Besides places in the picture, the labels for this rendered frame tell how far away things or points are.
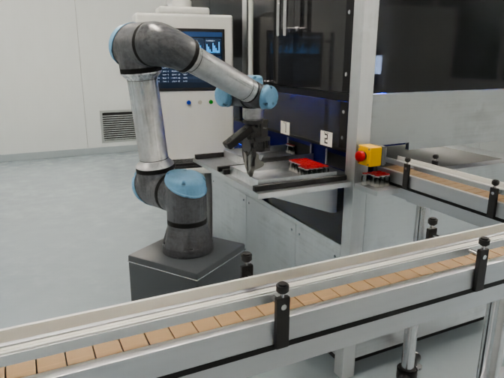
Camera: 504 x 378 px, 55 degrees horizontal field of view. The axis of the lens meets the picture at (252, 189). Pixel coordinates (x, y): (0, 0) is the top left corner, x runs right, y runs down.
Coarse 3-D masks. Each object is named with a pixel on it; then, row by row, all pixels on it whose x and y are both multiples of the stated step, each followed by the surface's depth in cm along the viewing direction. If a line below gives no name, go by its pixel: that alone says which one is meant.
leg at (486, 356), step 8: (488, 304) 113; (496, 304) 111; (488, 312) 114; (496, 312) 112; (488, 320) 114; (496, 320) 112; (488, 328) 114; (496, 328) 113; (488, 336) 114; (496, 336) 113; (488, 344) 115; (496, 344) 114; (480, 352) 118; (488, 352) 115; (496, 352) 114; (480, 360) 117; (488, 360) 115; (496, 360) 115; (480, 368) 118; (488, 368) 116; (496, 368) 115; (480, 376) 118; (488, 376) 116; (496, 376) 116
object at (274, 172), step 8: (288, 160) 206; (232, 168) 192; (240, 168) 197; (264, 168) 201; (272, 168) 203; (280, 168) 205; (288, 168) 205; (240, 176) 186; (248, 176) 179; (256, 176) 191; (264, 176) 191; (272, 176) 191; (280, 176) 191; (288, 176) 178; (296, 176) 179; (304, 176) 180; (312, 176) 182; (320, 176) 183; (256, 184) 173
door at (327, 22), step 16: (304, 0) 201; (320, 0) 191; (336, 0) 182; (304, 16) 202; (320, 16) 192; (336, 16) 183; (304, 32) 203; (320, 32) 193; (336, 32) 184; (304, 48) 205; (320, 48) 194; (336, 48) 185; (304, 64) 206; (320, 64) 196; (336, 64) 186; (304, 80) 208; (320, 80) 197; (336, 80) 187
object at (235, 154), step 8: (224, 152) 228; (232, 152) 231; (240, 152) 233; (256, 152) 237; (264, 152) 239; (272, 152) 239; (280, 152) 239; (232, 160) 221; (240, 160) 213; (264, 160) 210; (272, 160) 212
